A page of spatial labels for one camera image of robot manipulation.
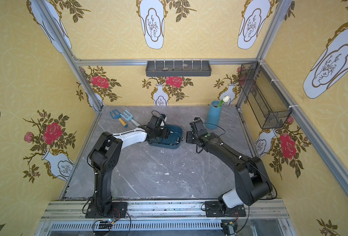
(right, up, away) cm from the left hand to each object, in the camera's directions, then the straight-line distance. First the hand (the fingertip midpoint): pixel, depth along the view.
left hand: (165, 131), depth 101 cm
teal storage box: (+6, -5, -2) cm, 8 cm away
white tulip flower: (+36, +20, -17) cm, 44 cm away
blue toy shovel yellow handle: (-41, +12, +17) cm, 46 cm away
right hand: (+14, -3, -11) cm, 18 cm away
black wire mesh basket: (+54, +12, -28) cm, 62 cm away
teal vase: (+32, +9, -2) cm, 34 cm away
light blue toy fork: (-28, +9, +13) cm, 32 cm away
